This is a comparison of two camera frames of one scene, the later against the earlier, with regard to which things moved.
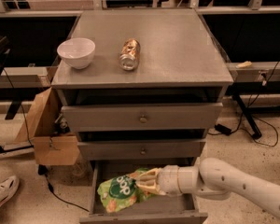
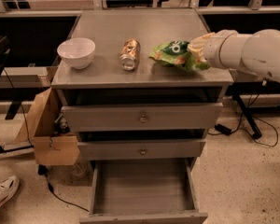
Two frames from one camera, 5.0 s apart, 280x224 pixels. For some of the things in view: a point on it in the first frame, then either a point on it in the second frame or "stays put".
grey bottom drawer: (166, 208) stays put
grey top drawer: (143, 117) stays put
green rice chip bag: (120, 192) -> (176, 54)
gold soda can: (129, 59) stays put
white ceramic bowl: (77, 52) stays put
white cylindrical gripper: (169, 180) -> (212, 50)
